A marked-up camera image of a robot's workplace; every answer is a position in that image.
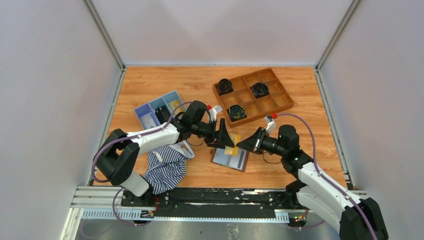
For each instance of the wooden nine-compartment tray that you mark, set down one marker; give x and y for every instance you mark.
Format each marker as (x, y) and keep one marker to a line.
(277, 101)

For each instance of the aluminium front rail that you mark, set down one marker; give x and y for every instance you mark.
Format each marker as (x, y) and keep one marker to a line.
(101, 203)

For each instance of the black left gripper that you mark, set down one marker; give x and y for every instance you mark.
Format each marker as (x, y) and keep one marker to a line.
(224, 139)

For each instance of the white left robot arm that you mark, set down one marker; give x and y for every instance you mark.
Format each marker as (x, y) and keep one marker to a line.
(118, 154)

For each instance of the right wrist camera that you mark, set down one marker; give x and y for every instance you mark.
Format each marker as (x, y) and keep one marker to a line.
(270, 121)

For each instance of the black rolled belt centre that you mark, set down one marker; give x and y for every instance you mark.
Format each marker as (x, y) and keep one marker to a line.
(259, 90)

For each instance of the blue white striped cloth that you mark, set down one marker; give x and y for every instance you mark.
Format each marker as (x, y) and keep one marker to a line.
(166, 166)

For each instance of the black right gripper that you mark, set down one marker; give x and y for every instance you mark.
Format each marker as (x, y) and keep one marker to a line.
(252, 143)

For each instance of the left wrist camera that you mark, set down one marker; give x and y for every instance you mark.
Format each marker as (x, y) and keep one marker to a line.
(213, 111)

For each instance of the yellow card in organizer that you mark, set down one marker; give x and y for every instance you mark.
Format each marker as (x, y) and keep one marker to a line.
(175, 106)

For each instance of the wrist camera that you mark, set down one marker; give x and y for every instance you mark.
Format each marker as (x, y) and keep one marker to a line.
(270, 121)
(213, 111)

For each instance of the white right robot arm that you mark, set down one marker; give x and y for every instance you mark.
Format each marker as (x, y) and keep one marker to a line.
(352, 216)

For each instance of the black rolled belt front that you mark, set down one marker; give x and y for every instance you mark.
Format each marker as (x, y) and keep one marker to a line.
(236, 112)

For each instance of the white card in organizer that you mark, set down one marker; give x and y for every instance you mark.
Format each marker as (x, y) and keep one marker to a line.
(149, 121)

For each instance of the blue three-compartment organizer box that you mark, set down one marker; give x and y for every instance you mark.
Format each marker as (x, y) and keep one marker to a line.
(153, 104)

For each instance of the black rolled belt back left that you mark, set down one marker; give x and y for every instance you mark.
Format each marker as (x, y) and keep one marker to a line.
(224, 86)

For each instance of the black card in organizer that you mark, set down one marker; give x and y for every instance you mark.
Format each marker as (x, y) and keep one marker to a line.
(162, 113)

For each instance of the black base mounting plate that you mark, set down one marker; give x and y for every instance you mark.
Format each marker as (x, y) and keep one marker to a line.
(215, 203)

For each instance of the brown leather card holder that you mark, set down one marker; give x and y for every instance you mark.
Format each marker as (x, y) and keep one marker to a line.
(236, 162)

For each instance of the black rolled belt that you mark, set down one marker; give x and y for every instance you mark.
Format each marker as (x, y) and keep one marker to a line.
(259, 90)
(236, 112)
(224, 86)

